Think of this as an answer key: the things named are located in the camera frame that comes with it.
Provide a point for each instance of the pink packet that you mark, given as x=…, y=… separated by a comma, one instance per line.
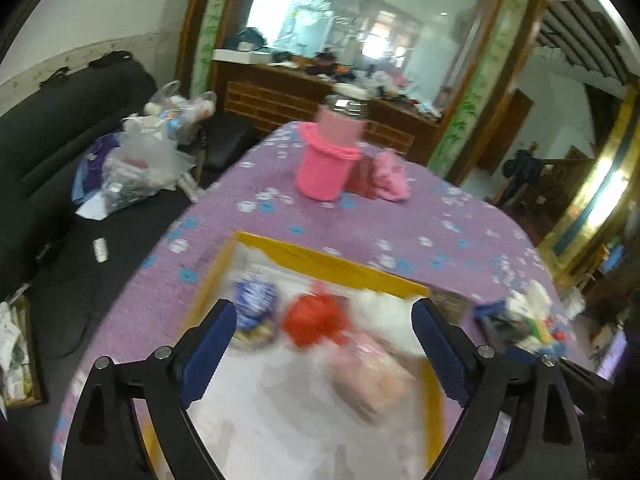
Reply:
x=372, y=372

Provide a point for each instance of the red soft ball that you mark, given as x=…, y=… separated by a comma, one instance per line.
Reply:
x=312, y=317

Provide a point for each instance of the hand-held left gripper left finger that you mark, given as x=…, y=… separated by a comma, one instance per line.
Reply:
x=207, y=355

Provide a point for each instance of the wooden floor box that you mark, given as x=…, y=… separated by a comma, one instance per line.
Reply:
x=20, y=355

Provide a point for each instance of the black sofa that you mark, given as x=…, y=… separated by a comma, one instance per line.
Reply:
x=55, y=125

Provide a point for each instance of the wooden staircase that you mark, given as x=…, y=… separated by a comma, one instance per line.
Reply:
x=585, y=25

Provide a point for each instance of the pink knitted cup sleeve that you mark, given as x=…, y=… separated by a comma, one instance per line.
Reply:
x=327, y=170

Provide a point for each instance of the white remote control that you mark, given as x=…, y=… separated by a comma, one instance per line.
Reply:
x=101, y=249

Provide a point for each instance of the pink cloth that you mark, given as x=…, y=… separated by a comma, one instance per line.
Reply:
x=392, y=175

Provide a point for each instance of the yellow rimmed tray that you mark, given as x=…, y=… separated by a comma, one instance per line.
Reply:
x=320, y=260

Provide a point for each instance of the black chair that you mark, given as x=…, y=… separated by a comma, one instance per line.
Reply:
x=227, y=140

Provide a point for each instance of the heap of mixed soft goods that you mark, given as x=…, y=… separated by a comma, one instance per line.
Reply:
x=525, y=317

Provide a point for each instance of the blue white patterned pouch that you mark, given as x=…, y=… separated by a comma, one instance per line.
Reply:
x=255, y=300

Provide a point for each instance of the pink bottle with metal lid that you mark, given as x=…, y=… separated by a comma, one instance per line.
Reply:
x=342, y=122

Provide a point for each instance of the clear plastic bag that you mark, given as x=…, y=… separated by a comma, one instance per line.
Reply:
x=132, y=165

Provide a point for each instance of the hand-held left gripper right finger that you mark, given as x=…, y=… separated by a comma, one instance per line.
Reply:
x=440, y=355

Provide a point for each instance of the wooden sideboard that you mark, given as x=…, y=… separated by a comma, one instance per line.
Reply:
x=280, y=92

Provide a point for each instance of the wood framed mirror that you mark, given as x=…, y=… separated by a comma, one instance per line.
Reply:
x=350, y=25

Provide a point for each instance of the red packet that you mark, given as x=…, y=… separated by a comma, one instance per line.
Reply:
x=361, y=180

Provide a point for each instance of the white plastic wrap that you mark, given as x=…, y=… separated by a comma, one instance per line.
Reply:
x=387, y=307

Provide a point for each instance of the purple floral tablecloth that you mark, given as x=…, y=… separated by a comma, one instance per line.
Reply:
x=310, y=220

